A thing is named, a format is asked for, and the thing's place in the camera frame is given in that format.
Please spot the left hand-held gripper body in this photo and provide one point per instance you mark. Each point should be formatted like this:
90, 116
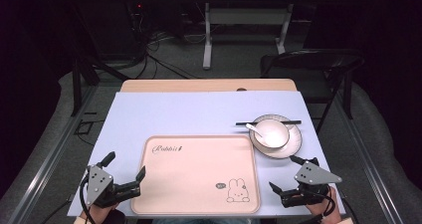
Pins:
98, 184

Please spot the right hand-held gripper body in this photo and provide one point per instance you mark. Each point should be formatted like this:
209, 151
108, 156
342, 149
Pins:
315, 177

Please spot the person's left hand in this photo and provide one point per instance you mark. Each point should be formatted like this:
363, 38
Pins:
98, 214

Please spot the person's right hand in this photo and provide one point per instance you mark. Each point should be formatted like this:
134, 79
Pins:
326, 210

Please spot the white plate with dark rim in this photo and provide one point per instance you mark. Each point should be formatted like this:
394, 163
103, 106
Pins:
292, 144

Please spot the white bowl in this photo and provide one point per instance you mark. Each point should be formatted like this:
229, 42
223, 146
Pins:
273, 134

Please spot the pink tray with rabbit print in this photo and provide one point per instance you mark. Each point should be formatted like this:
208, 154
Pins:
195, 177

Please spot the white ceramic spoon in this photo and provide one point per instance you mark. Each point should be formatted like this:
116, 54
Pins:
253, 129

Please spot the black chopsticks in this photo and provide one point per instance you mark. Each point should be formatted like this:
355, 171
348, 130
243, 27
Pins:
244, 123

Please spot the pale blue table mat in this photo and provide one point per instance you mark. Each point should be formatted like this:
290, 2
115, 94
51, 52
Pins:
185, 114

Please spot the black metal stand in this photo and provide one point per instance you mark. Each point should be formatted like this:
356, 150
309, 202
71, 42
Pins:
77, 84

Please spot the black folding chair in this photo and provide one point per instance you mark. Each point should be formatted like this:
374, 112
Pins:
315, 64

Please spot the dark equipment with red light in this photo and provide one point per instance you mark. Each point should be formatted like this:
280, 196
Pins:
139, 15

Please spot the white-legged wooden table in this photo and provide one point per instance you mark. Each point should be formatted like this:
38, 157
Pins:
245, 16

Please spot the aluminium floor rail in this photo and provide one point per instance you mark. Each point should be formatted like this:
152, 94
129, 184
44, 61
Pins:
368, 164
49, 161

